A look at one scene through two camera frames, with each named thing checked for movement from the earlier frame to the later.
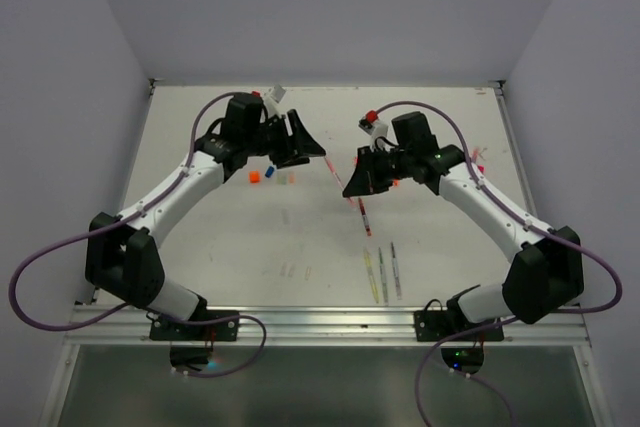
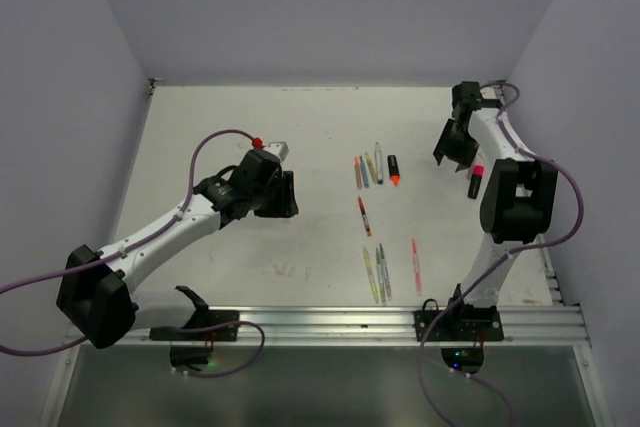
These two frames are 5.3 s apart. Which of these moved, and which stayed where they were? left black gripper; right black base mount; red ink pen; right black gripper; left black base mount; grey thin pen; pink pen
Moved: left black gripper; right black gripper; pink pen; grey thin pen
Stayed: red ink pen; right black base mount; left black base mount
